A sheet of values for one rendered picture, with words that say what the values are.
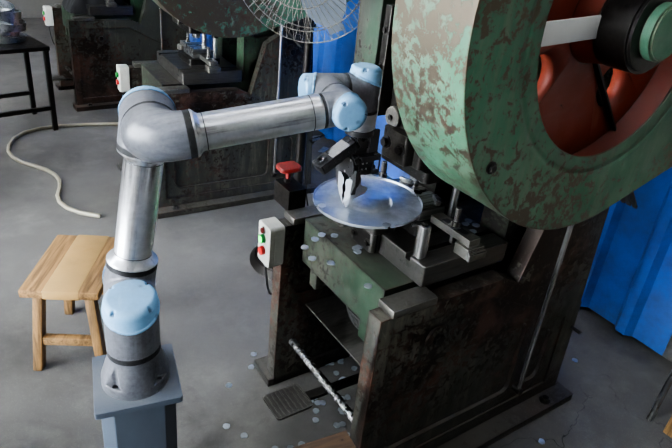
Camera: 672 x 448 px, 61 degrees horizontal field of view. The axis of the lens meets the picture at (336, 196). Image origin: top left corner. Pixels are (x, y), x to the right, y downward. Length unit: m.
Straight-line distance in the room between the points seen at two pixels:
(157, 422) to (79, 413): 0.62
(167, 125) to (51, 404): 1.21
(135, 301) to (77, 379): 0.88
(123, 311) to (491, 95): 0.85
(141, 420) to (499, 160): 0.97
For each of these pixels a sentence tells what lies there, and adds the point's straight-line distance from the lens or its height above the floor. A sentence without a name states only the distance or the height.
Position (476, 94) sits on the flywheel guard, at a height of 1.23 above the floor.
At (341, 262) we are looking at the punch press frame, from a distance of 1.57.
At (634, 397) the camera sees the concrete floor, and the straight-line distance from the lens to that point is 2.45.
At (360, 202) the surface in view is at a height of 0.79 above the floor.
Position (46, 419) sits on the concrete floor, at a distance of 2.07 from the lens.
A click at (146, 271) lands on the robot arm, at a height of 0.68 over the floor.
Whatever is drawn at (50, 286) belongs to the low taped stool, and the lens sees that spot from 2.02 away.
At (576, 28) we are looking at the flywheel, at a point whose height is 1.32.
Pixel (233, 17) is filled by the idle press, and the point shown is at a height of 1.01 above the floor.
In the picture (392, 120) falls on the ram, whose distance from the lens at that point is 1.52.
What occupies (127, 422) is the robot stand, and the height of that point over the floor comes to 0.40.
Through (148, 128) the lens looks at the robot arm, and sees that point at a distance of 1.14.
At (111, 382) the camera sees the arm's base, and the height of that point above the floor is 0.48.
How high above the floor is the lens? 1.46
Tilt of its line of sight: 26 degrees down
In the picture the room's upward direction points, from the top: 6 degrees clockwise
